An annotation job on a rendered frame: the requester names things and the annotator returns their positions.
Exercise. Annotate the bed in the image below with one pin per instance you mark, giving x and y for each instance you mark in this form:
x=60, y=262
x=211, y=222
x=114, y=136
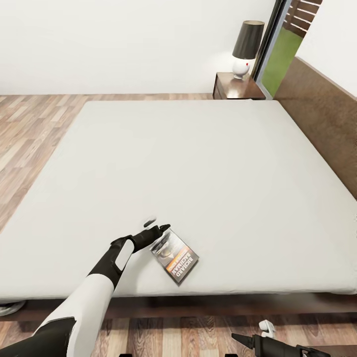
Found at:
x=263, y=191

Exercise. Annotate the fixed window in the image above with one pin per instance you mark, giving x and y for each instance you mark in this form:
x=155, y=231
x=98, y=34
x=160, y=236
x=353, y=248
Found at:
x=287, y=26

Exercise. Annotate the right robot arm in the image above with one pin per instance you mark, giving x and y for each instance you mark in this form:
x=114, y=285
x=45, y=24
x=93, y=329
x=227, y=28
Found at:
x=266, y=345

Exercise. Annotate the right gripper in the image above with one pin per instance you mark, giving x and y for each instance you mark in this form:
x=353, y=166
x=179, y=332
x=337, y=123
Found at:
x=264, y=346

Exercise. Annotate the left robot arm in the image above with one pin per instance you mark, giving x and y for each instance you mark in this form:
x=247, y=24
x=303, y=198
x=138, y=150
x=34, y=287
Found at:
x=73, y=328

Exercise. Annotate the table lamp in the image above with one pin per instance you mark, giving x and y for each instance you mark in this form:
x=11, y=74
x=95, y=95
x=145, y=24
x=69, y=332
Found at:
x=247, y=46

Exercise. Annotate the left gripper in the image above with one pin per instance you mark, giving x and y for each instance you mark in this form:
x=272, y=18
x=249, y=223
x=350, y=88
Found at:
x=151, y=235

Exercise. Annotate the hardback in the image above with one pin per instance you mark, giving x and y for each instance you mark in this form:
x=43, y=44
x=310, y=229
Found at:
x=174, y=254

